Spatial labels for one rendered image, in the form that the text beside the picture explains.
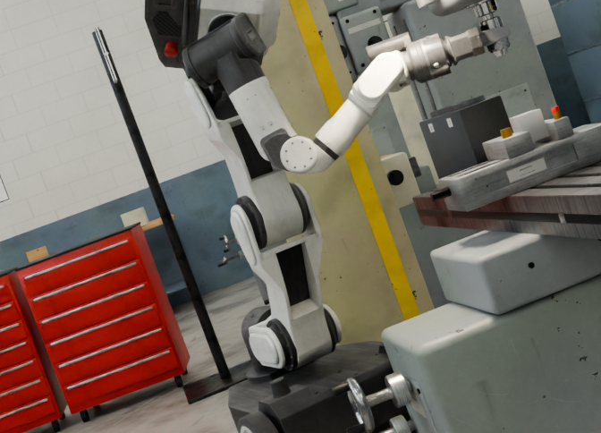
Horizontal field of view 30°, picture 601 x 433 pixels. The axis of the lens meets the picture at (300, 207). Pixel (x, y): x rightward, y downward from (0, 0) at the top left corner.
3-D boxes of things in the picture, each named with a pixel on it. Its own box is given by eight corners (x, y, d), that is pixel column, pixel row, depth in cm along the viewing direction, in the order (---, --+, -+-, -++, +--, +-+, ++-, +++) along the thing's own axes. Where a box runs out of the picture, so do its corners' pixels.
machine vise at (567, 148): (466, 212, 225) (448, 160, 224) (447, 210, 240) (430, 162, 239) (623, 152, 229) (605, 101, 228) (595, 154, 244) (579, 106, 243)
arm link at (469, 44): (474, 18, 228) (418, 38, 230) (489, 63, 228) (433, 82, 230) (472, 21, 240) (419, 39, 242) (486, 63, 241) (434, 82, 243)
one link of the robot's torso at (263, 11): (139, 102, 263) (141, -5, 234) (153, -3, 282) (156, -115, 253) (266, 114, 266) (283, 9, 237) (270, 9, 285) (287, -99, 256)
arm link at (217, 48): (213, 104, 238) (182, 46, 238) (227, 102, 246) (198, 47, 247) (258, 76, 234) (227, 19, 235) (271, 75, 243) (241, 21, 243)
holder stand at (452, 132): (485, 185, 263) (456, 105, 261) (443, 192, 283) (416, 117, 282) (527, 168, 267) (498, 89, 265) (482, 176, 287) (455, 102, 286)
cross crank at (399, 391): (356, 445, 223) (335, 391, 223) (343, 434, 235) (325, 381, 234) (428, 416, 226) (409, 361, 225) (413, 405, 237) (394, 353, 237)
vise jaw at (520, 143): (509, 158, 226) (502, 140, 226) (487, 160, 241) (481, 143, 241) (536, 148, 227) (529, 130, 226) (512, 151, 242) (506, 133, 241)
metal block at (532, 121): (527, 144, 231) (517, 116, 231) (518, 145, 237) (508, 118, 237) (549, 135, 232) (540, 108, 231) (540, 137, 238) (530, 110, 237)
